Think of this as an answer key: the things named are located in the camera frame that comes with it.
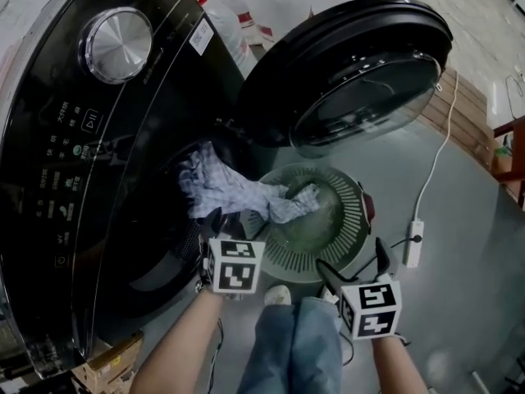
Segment black washing machine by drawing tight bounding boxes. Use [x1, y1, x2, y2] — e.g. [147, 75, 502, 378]
[0, 0, 290, 381]

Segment cardboard box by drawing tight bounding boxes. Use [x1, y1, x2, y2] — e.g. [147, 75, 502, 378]
[71, 329, 145, 394]

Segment round black machine door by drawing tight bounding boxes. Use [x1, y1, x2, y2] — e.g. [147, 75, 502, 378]
[223, 0, 454, 160]

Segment green slotted laundry basket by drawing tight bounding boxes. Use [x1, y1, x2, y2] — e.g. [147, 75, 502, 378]
[245, 163, 377, 286]

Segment white power cable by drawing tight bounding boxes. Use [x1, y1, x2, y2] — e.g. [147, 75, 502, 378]
[415, 70, 461, 221]

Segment person's white shoe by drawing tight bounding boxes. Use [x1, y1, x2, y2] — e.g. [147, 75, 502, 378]
[263, 284, 293, 307]
[319, 286, 341, 305]

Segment person's right forearm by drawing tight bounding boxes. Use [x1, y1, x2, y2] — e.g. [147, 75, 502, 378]
[371, 334, 427, 394]

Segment red-brown wooden table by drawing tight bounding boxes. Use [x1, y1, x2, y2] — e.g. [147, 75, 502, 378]
[491, 115, 525, 211]

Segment blue checked clothes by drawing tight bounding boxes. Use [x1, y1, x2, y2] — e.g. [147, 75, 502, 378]
[176, 140, 322, 225]

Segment person's blue jeans legs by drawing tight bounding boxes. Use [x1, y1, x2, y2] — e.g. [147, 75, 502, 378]
[236, 296, 345, 394]

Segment person's left forearm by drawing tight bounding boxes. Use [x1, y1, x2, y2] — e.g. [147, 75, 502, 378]
[129, 289, 225, 394]

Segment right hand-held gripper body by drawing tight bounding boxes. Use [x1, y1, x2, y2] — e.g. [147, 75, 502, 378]
[338, 272, 403, 342]

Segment white power strip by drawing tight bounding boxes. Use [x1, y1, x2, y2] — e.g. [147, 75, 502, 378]
[403, 218, 427, 268]

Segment person's left white shoe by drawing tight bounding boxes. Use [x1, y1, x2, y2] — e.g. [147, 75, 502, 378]
[263, 284, 293, 307]

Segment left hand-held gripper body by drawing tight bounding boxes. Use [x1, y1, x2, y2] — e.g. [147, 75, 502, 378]
[199, 236, 267, 302]

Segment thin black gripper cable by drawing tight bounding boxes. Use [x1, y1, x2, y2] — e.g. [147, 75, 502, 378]
[211, 318, 226, 385]

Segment person's right white shoe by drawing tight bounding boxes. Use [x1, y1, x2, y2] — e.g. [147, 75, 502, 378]
[319, 286, 341, 305]

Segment wooden slat pallet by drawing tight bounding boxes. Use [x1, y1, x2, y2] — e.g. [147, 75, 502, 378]
[418, 66, 500, 167]

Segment black plug cable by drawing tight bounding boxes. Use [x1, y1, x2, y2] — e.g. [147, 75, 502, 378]
[388, 236, 422, 250]

